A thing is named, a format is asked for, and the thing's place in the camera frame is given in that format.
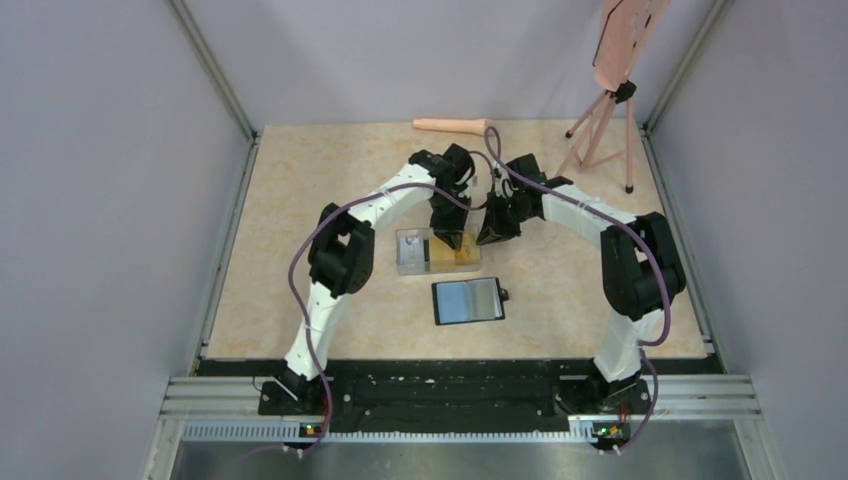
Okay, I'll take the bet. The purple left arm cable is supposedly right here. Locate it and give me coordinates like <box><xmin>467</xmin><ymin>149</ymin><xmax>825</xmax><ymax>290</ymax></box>
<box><xmin>290</xmin><ymin>149</ymin><xmax>495</xmax><ymax>458</ymax></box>

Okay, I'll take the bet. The pink microphone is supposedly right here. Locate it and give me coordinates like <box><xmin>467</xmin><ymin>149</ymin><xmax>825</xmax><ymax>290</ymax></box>
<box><xmin>412</xmin><ymin>118</ymin><xmax>492</xmax><ymax>136</ymax></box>

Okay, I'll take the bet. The pink board on tripod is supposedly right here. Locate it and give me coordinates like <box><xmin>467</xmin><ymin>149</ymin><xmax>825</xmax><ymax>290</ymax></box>
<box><xmin>592</xmin><ymin>0</ymin><xmax>670</xmax><ymax>91</ymax></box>

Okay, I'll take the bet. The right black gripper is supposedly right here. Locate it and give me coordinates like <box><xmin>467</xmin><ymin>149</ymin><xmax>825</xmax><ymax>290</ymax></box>
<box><xmin>476</xmin><ymin>192</ymin><xmax>534</xmax><ymax>247</ymax></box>

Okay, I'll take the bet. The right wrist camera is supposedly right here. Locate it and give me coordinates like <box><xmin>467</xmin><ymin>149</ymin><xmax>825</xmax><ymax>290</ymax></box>
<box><xmin>489</xmin><ymin>170</ymin><xmax>514</xmax><ymax>199</ymax></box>

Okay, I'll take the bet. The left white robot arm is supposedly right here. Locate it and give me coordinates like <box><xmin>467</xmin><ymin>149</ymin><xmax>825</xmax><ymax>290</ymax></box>
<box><xmin>276</xmin><ymin>144</ymin><xmax>476</xmax><ymax>414</ymax></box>

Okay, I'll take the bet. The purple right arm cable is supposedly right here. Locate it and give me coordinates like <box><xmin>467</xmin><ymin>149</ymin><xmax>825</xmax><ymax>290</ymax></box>
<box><xmin>483</xmin><ymin>125</ymin><xmax>673</xmax><ymax>455</ymax></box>

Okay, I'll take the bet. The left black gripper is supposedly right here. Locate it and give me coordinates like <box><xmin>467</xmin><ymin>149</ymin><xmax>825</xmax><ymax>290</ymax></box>
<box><xmin>428</xmin><ymin>190</ymin><xmax>472</xmax><ymax>250</ymax></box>

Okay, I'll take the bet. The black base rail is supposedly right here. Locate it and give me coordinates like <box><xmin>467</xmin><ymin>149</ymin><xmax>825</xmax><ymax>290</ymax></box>
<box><xmin>198</xmin><ymin>357</ymin><xmax>720</xmax><ymax>439</ymax></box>

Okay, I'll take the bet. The black card holder wallet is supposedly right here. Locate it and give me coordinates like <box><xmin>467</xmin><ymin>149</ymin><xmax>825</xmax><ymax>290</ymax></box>
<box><xmin>431</xmin><ymin>277</ymin><xmax>511</xmax><ymax>326</ymax></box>

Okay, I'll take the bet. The clear plastic card box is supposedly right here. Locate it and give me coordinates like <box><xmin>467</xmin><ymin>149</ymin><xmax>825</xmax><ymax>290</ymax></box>
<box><xmin>395</xmin><ymin>226</ymin><xmax>482</xmax><ymax>276</ymax></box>

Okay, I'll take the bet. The pink tripod stand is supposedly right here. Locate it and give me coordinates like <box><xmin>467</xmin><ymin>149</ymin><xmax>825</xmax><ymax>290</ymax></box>
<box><xmin>556</xmin><ymin>80</ymin><xmax>637</xmax><ymax>194</ymax></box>

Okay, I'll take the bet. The silver credit card stack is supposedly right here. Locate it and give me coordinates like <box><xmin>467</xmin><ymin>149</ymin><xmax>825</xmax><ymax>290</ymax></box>
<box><xmin>397</xmin><ymin>236</ymin><xmax>429</xmax><ymax>268</ymax></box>

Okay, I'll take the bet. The gold credit card stack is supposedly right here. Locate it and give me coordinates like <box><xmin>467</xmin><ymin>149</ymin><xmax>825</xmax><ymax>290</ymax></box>
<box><xmin>428</xmin><ymin>238</ymin><xmax>480</xmax><ymax>271</ymax></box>

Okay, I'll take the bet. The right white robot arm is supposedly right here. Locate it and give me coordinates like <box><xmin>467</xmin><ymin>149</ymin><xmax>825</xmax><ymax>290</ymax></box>
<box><xmin>477</xmin><ymin>154</ymin><xmax>686</xmax><ymax>412</ymax></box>

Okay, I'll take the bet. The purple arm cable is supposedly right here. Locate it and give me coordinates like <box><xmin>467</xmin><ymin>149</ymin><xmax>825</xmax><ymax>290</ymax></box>
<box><xmin>483</xmin><ymin>125</ymin><xmax>673</xmax><ymax>455</ymax></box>
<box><xmin>290</xmin><ymin>149</ymin><xmax>495</xmax><ymax>458</ymax></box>

